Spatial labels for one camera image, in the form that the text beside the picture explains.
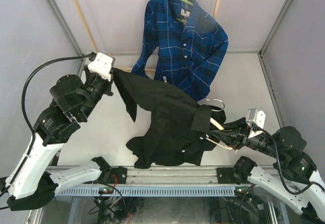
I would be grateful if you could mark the wooden clothes rack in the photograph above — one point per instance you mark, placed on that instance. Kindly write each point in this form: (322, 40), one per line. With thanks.
(115, 27)

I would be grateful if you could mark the left black mount plate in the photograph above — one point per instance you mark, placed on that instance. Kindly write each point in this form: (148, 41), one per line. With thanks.
(115, 176)

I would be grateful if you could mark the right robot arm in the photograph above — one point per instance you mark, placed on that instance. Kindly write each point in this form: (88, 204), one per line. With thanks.
(299, 185)

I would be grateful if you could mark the blue slotted cable duct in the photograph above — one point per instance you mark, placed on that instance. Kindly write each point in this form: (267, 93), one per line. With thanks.
(150, 191)

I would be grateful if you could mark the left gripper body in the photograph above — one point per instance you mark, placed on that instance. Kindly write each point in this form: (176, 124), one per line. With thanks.
(105, 86)

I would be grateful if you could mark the blue plaid shirt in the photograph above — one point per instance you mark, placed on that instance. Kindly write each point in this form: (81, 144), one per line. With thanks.
(191, 45)

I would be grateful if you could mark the black mount plate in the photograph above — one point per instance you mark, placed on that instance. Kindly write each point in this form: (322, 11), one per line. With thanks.
(226, 176)
(115, 176)

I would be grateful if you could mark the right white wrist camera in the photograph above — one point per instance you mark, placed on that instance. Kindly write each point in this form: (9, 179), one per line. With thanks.
(255, 119)

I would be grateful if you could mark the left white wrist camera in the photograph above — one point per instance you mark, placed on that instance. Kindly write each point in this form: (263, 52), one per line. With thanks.
(101, 64)

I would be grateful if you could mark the black shirt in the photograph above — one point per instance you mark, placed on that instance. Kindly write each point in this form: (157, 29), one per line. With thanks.
(178, 126)

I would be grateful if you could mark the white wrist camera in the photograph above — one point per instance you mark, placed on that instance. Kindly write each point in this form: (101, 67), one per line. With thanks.
(255, 119)
(101, 64)

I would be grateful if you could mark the right black mount plate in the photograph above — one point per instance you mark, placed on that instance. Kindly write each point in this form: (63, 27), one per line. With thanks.
(226, 176)

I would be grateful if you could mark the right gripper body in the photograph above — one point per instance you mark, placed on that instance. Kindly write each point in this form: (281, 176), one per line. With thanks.
(245, 134)

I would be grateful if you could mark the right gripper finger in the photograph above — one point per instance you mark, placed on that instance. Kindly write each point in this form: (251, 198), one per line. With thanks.
(228, 137)
(235, 125)

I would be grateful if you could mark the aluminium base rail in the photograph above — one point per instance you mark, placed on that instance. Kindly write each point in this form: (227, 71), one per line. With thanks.
(172, 174)

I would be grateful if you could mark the cream wooden hanger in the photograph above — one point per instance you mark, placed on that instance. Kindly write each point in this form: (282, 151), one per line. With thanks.
(218, 125)

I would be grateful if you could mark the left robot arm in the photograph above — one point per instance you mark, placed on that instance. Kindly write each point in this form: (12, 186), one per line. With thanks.
(31, 186)

